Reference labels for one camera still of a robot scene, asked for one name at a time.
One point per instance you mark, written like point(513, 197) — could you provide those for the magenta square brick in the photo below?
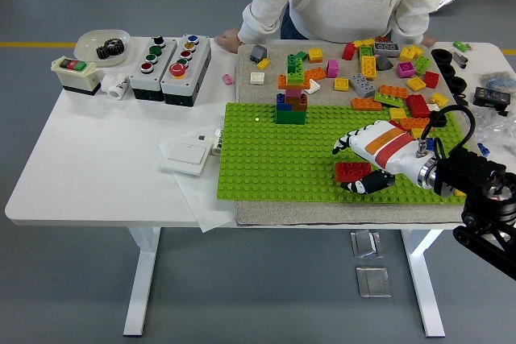
point(333, 69)

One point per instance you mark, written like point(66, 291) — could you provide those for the lime green brick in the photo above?
point(423, 64)

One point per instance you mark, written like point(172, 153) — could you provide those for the dark grey sloped brick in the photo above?
point(385, 63)

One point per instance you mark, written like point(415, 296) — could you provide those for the small yellow brick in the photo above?
point(263, 64)

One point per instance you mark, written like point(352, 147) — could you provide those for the clear plastic bag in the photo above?
point(493, 126)

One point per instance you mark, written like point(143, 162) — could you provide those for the small pink brick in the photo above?
point(228, 79)

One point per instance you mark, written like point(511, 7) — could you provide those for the brown brick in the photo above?
point(383, 39)

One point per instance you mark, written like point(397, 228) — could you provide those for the long green brick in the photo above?
point(389, 99)

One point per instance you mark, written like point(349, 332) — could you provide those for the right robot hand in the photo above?
point(391, 146)

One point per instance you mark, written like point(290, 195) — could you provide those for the white paper sheet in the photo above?
point(205, 207)

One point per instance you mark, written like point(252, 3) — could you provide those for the green studded baseplate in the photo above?
point(282, 158)

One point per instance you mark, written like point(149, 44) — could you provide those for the white plastic bowl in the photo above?
point(86, 48)

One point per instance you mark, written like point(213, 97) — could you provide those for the small metal tool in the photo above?
point(459, 58)

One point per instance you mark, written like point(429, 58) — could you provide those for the long yellow brick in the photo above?
point(368, 67)

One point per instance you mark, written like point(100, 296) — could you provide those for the black metal gear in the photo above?
point(116, 45)
point(102, 52)

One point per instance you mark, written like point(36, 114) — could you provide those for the yellow flat brick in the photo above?
point(342, 84)
point(416, 84)

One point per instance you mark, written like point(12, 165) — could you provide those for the person's right forearm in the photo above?
point(258, 21)

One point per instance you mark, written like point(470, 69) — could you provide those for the white pipe tee fitting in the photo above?
point(116, 85)

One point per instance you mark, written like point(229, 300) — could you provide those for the person's left forearm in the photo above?
point(409, 26)

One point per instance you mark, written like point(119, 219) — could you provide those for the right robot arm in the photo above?
point(467, 171)

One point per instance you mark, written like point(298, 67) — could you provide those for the light grey brick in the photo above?
point(363, 85)

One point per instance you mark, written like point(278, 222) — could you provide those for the long orange brick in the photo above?
point(415, 123)
point(366, 104)
point(316, 74)
point(394, 90)

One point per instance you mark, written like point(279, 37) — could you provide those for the multicoloured brick tower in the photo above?
point(290, 116)

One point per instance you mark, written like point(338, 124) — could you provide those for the long grey brick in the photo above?
point(387, 49)

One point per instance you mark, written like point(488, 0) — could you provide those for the white table leg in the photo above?
point(423, 279)
point(143, 279)

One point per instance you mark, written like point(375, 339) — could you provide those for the small blue brick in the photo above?
point(483, 150)

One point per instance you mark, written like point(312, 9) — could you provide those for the beige red-green switch box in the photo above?
point(74, 74)

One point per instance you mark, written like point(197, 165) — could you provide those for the grey-brown mat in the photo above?
point(282, 215)

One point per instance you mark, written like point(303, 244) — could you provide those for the silver floor plate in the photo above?
point(366, 244)
point(373, 281)

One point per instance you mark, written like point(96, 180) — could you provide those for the black brick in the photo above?
point(441, 120)

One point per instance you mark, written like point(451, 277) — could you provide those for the person's right hand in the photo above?
point(230, 40)

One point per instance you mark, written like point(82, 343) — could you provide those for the yellow square brick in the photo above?
point(316, 55)

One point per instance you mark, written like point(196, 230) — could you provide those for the black electronic module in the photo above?
point(492, 97)

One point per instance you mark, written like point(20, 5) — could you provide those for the long red brick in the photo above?
point(417, 105)
point(351, 171)

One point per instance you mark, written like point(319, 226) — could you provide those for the three-button control box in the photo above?
point(152, 68)

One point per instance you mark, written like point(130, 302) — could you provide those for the small black part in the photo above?
point(462, 99)

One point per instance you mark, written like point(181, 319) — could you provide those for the four-button emergency stop box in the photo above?
point(185, 72)

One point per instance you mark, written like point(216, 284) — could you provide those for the white flat brick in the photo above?
point(314, 85)
point(257, 77)

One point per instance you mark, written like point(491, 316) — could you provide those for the person's left hand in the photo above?
point(428, 41)

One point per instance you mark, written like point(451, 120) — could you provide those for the white wall switch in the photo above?
point(186, 154)

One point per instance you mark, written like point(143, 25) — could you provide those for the plastic bag blue parts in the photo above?
point(498, 79)

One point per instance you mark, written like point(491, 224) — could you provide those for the black rubber tyre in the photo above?
point(458, 83)
point(448, 70)
point(442, 55)

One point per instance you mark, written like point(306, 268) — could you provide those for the small white brick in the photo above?
point(433, 106)

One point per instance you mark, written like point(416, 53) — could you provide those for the small green part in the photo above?
point(459, 44)

